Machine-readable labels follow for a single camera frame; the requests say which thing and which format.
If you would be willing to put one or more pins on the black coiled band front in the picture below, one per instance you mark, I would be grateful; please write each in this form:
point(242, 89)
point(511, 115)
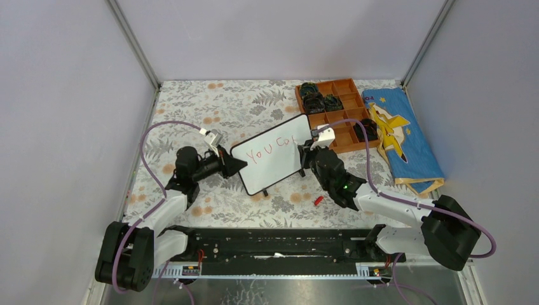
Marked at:
point(370, 128)

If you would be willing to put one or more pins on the aluminium frame post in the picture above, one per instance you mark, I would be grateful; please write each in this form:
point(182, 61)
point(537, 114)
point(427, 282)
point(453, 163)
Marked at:
point(428, 40)
point(133, 42)

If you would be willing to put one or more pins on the black coiled band back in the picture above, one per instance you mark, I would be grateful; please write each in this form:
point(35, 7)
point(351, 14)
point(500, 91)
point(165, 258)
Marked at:
point(308, 88)

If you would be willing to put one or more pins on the right aluminium frame post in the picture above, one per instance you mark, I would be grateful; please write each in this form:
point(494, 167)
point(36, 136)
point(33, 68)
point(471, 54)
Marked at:
point(428, 40)

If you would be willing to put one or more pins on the black coiled band middle right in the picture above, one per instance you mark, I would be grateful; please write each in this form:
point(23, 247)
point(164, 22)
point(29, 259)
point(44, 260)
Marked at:
point(332, 103)

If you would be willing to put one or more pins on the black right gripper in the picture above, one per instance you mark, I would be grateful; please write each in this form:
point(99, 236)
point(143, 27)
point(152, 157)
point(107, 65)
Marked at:
point(306, 153)

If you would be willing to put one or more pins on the black framed whiteboard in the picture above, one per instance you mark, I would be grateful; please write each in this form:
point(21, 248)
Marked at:
point(272, 155)

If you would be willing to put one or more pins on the right electronics board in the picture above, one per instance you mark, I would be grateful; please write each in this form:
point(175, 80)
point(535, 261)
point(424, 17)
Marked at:
point(380, 271)

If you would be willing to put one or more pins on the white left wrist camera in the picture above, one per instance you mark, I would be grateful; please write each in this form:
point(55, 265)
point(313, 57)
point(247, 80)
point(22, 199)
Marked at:
point(212, 138)

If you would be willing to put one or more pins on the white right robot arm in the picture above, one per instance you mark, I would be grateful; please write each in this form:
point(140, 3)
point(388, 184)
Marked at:
point(438, 228)

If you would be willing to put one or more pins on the electronics board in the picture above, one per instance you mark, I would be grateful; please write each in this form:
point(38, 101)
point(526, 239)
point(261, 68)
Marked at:
point(380, 271)
point(191, 270)

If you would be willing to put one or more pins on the red marker cap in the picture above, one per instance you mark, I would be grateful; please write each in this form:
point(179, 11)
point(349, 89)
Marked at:
point(318, 200)

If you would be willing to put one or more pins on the orange wooden compartment tray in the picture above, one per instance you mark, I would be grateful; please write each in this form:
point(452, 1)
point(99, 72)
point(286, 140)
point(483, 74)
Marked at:
point(353, 108)

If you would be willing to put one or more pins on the floral table cloth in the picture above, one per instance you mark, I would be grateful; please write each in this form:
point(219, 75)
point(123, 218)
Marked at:
point(239, 110)

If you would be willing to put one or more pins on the black coiled band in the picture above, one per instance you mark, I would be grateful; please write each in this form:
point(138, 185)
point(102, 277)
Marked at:
point(308, 88)
point(313, 103)
point(370, 128)
point(332, 103)

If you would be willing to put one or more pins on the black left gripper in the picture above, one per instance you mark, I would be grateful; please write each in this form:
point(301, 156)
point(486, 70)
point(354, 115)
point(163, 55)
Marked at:
point(229, 166)

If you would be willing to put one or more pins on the left aluminium frame post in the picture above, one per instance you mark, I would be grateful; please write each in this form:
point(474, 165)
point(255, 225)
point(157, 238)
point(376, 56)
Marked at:
point(133, 42)

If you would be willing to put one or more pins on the left electronics board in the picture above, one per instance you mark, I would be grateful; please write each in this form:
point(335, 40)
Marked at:
point(191, 270)

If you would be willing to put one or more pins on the blue cartoon cloth bag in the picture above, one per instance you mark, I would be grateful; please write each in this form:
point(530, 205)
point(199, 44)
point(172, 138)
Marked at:
point(402, 144)

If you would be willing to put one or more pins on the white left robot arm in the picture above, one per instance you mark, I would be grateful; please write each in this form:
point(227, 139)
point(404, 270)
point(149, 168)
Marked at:
point(132, 250)

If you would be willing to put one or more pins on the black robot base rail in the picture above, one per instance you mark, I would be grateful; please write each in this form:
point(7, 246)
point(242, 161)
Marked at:
point(280, 252)

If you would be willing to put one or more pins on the black coiled band middle left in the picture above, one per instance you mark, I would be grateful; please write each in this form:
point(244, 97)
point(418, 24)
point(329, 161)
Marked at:
point(313, 103)

